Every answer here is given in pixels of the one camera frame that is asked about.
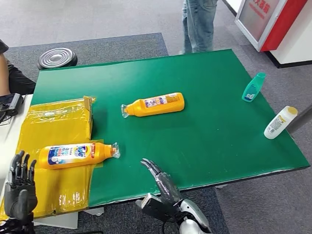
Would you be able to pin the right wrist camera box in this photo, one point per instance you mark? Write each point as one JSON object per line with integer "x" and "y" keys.
{"x": 151, "y": 208}

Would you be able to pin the green table mat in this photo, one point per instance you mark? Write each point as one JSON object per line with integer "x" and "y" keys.
{"x": 195, "y": 135}

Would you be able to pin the white bottle with yellow cap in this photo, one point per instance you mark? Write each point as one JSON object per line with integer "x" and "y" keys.
{"x": 277, "y": 124}

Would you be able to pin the orange detergent bottle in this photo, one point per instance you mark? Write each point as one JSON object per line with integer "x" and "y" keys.
{"x": 158, "y": 105}
{"x": 72, "y": 155}

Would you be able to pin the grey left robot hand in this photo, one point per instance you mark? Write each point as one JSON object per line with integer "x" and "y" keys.
{"x": 19, "y": 200}

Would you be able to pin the black handheld device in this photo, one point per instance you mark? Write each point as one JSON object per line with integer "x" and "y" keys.
{"x": 13, "y": 103}

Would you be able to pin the clear plastic film wrap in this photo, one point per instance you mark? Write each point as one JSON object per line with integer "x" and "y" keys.
{"x": 171, "y": 193}

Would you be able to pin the seated person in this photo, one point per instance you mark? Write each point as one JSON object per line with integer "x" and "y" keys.
{"x": 20, "y": 84}

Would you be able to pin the teal plastic bottle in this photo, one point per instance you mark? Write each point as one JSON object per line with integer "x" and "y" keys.
{"x": 252, "y": 88}

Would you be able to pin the red and white cabinet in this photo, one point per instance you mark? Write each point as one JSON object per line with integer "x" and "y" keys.
{"x": 280, "y": 25}

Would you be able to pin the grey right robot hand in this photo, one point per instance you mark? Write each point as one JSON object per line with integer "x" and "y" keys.
{"x": 168, "y": 190}

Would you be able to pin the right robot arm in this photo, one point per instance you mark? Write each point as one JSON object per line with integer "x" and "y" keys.
{"x": 193, "y": 210}

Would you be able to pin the person's forearm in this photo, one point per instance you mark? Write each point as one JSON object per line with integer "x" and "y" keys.
{"x": 4, "y": 76}

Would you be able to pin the black round stool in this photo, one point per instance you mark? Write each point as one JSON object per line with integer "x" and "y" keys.
{"x": 57, "y": 58}

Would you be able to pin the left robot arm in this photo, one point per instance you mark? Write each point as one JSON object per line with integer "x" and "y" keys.
{"x": 16, "y": 227}

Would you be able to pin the standing person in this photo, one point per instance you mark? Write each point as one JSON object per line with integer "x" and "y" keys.
{"x": 199, "y": 25}

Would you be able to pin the yellow plastic film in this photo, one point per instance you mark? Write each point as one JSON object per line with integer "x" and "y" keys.
{"x": 56, "y": 190}

